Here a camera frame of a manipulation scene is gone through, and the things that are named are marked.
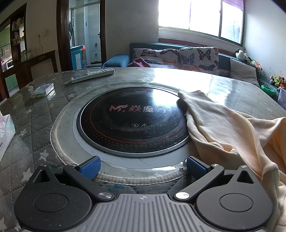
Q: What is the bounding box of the cream long-sleeve garment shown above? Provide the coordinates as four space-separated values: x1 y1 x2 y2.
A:
177 90 286 232

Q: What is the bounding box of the purple roller blind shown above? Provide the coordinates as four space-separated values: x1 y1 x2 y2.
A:
222 0 245 11

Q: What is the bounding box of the blue toy box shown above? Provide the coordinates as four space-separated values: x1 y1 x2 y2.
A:
70 45 86 71

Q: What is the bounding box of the black round induction cooktop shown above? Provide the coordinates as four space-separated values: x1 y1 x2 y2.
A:
77 87 193 154

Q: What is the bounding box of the pink cloth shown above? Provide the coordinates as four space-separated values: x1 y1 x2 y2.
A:
129 57 153 68

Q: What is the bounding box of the green brown plush toy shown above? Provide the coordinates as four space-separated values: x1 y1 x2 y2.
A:
270 75 286 89

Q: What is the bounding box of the dark wooden shelf cabinet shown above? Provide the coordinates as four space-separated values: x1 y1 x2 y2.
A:
0 3 28 99

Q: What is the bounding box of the pink white tissue pack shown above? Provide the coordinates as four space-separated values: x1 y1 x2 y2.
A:
0 111 16 164

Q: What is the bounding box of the dark wooden door frame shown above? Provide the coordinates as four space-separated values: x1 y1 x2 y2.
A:
56 0 107 73

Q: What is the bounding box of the grey cushion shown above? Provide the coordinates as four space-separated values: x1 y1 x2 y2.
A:
230 58 261 88

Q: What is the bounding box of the printed clear storage box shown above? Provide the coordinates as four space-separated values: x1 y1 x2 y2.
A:
277 87 286 110

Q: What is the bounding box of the low dark wooden sideboard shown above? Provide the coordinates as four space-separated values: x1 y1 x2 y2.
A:
21 50 58 81

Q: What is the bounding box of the green bowl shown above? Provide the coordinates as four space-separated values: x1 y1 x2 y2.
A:
260 84 277 97

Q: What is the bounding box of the square butterfly print cushion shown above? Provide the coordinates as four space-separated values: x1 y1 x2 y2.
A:
178 47 220 76

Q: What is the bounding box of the blue sofa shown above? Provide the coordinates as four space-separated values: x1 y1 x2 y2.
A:
102 43 286 112

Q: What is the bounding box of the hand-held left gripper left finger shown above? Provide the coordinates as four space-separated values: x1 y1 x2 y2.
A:
30 156 113 202

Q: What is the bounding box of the long butterfly print cushion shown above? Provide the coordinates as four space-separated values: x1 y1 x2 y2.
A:
132 47 179 65

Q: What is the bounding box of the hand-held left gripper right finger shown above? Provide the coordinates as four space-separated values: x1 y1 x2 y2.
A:
174 156 261 201

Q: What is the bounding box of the window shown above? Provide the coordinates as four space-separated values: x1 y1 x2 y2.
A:
158 0 246 45

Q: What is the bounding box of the panda plush toy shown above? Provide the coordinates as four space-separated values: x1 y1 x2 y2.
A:
235 49 252 63

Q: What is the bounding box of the white remote control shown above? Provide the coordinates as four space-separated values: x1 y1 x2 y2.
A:
71 68 115 84

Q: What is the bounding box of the small clear plastic box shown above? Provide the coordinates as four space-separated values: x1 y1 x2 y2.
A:
31 83 55 99

